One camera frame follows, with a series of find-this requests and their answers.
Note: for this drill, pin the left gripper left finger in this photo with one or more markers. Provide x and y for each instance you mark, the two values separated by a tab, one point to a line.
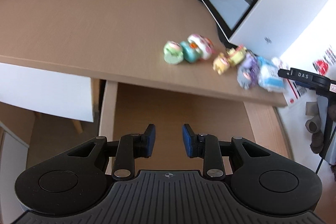
131	147

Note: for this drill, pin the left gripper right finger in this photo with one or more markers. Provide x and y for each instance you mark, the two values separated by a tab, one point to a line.
207	148

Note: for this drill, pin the purple spiky plush toy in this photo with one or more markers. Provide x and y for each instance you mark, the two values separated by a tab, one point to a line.
251	63

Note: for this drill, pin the light green doll toy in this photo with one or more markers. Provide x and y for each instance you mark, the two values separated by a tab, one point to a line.
172	53

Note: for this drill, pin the grey-blue doll toy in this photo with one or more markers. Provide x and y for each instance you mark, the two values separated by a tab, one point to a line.
244	78

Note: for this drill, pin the open wooden drawer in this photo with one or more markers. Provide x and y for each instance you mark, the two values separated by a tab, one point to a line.
129	109

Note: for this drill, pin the blue white tissue pack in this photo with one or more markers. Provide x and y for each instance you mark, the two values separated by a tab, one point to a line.
268	78

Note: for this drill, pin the white left drawer front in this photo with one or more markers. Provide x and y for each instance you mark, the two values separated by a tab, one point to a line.
47	92

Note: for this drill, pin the yellow doll toy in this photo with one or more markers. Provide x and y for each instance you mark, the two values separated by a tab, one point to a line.
221	63

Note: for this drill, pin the teal green small toy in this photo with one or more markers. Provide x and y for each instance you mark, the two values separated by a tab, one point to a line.
191	51

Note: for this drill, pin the white computer tower box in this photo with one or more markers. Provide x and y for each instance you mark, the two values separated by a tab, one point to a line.
272	26

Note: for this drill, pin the pink round face toy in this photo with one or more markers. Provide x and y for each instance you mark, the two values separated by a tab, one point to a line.
204	45

